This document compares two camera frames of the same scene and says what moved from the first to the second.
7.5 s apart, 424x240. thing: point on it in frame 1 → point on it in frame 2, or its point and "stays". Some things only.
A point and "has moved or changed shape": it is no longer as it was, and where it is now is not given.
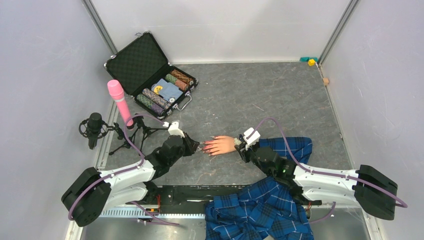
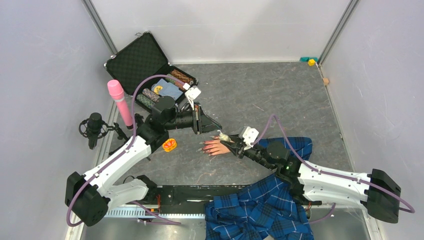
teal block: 307,59 stays
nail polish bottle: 237,142 has moved or changed shape
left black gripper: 191,145 → 201,122
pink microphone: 117,91 stays
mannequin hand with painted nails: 222,144 stays
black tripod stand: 128,141 stays
